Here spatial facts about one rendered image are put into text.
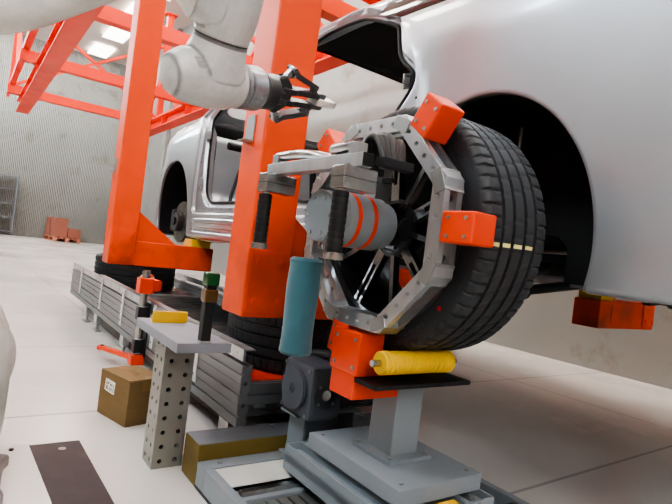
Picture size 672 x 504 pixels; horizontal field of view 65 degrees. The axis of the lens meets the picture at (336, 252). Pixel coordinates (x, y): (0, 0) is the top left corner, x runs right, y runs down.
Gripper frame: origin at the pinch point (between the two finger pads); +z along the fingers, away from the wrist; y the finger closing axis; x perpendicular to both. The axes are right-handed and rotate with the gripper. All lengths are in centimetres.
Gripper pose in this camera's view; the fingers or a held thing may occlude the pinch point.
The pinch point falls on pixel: (322, 101)
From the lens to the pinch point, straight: 128.7
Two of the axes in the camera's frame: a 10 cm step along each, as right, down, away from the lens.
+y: -4.0, 8.1, 4.3
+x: 6.6, 5.8, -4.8
